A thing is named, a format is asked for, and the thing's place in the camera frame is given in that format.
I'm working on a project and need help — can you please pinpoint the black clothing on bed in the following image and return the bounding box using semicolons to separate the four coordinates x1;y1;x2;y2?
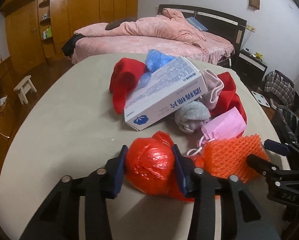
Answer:
61;34;85;57

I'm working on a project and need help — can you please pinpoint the blue plastic bag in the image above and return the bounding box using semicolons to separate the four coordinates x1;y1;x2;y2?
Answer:
137;49;175;89

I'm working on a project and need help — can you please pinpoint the blue pillow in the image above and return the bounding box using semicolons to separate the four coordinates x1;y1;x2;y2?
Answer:
186;16;209;31

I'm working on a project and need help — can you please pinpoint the grey sock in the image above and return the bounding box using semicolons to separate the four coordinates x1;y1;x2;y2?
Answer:
174;101;211;134

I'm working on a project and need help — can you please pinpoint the pink quilt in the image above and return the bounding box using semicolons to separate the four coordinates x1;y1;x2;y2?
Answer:
74;8;207;48

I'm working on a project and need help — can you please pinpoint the right wall lamp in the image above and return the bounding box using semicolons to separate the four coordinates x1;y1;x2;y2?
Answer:
248;0;260;10

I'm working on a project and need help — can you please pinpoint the pink face mask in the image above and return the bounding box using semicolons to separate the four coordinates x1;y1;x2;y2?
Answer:
186;107;246;157

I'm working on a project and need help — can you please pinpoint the small white stool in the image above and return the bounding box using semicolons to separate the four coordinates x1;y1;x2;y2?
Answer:
13;75;37;105

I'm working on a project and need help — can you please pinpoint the yellow plush toy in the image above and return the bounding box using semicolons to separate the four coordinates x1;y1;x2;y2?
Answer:
255;52;263;60

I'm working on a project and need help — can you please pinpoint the white blue medicine box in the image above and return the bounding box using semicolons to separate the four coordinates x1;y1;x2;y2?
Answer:
124;56;207;131

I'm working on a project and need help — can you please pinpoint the red plastic bag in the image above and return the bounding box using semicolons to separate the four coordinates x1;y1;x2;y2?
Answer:
124;131;194;203

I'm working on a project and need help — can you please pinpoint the pink sock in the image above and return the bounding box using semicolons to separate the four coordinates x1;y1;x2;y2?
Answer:
200;69;224;110

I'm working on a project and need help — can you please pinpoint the wooden wardrobe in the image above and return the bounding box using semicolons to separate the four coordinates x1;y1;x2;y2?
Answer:
0;0;138;73

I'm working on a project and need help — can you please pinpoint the white tissue on floor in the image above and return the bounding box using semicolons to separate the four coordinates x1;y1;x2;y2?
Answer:
0;96;7;111

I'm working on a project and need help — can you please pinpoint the red cloth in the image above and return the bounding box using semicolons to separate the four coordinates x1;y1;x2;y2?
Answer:
109;57;146;114

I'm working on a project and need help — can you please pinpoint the bed with dark headboard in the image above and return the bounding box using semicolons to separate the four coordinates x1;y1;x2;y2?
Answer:
71;4;247;65

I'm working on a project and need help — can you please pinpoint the dark bedside table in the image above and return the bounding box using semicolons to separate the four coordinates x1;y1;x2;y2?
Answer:
234;50;268;89

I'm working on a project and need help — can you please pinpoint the orange foam net wrap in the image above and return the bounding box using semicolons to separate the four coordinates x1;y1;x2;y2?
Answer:
192;134;269;183

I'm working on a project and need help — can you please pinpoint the plaid clothes pile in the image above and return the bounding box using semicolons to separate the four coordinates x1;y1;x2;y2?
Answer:
264;72;295;107

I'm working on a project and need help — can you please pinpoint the white bathroom scale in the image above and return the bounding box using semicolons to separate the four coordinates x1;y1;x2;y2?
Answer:
251;91;270;108

